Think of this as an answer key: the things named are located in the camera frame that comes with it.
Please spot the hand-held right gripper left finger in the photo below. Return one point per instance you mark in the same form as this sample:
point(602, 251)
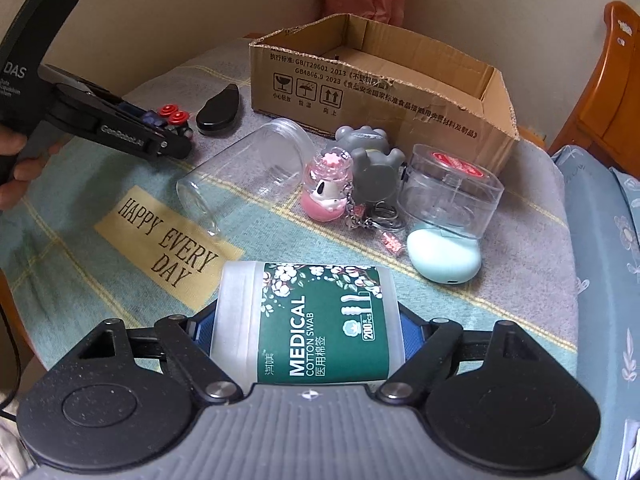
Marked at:
point(202, 329)

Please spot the cotton swab container green label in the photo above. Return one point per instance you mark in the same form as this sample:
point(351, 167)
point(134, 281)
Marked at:
point(310, 320)

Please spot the wooden bed frame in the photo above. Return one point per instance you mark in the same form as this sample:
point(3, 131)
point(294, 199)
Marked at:
point(10, 320)

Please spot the plaid printed blanket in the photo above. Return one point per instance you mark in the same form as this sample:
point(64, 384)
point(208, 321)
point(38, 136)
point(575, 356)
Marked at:
point(100, 270)

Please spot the grey cat figurine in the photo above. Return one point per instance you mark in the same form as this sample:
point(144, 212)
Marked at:
point(372, 175)

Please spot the clear plastic jar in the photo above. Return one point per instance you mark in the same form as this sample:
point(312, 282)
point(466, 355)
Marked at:
point(240, 170)

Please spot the wooden headboard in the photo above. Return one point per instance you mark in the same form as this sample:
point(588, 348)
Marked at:
point(600, 100)

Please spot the cardboard box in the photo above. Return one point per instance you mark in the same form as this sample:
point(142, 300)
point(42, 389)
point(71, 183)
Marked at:
point(350, 90)

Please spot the clear plastic box red label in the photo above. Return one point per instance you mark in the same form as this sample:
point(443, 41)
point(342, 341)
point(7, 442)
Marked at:
point(450, 195)

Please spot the mint green earbud case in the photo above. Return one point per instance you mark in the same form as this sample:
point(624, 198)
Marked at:
point(440, 260)

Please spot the black oval case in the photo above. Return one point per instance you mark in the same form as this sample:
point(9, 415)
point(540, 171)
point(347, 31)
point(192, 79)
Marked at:
point(217, 110)

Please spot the black toy with red caps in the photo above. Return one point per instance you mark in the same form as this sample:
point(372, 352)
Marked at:
point(177, 119)

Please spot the blue floral pillow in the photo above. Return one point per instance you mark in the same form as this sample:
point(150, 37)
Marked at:
point(605, 270)

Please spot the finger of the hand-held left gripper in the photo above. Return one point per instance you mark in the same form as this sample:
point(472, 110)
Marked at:
point(150, 142)
point(135, 112)

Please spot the person's left hand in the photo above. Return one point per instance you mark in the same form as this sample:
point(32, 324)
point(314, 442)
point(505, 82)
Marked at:
point(12, 195)

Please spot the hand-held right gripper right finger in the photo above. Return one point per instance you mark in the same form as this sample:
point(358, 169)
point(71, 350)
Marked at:
point(412, 336)

